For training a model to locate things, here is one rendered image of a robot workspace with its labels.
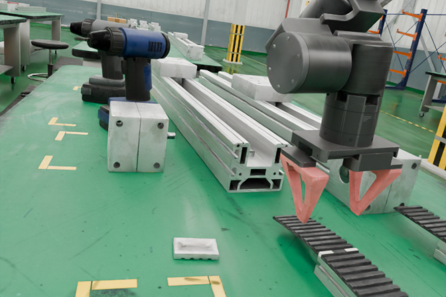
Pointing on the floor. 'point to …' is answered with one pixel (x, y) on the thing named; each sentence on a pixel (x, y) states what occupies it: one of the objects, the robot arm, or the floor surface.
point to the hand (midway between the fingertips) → (330, 210)
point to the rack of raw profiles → (410, 48)
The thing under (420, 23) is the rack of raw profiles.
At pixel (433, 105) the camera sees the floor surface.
